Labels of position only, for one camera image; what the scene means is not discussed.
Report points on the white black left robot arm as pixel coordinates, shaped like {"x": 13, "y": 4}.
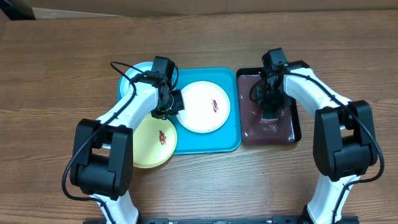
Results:
{"x": 101, "y": 166}

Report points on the white plate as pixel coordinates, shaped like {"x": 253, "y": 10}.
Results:
{"x": 206, "y": 107}

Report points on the cardboard panel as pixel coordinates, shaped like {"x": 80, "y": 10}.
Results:
{"x": 197, "y": 7}

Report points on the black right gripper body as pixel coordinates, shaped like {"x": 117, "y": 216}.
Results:
{"x": 273, "y": 98}

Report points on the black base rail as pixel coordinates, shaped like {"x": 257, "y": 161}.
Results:
{"x": 273, "y": 220}

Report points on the yellow plate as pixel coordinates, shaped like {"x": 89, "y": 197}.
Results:
{"x": 154, "y": 142}

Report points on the green sponge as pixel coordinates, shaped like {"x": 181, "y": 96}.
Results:
{"x": 269, "y": 115}

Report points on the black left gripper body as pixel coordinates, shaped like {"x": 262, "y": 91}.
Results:
{"x": 174, "y": 104}

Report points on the black tray with water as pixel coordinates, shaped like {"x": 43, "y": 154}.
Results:
{"x": 257, "y": 131}

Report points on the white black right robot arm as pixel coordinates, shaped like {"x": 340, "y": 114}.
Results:
{"x": 345, "y": 149}

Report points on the light blue plate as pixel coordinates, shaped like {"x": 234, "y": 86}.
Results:
{"x": 124, "y": 85}

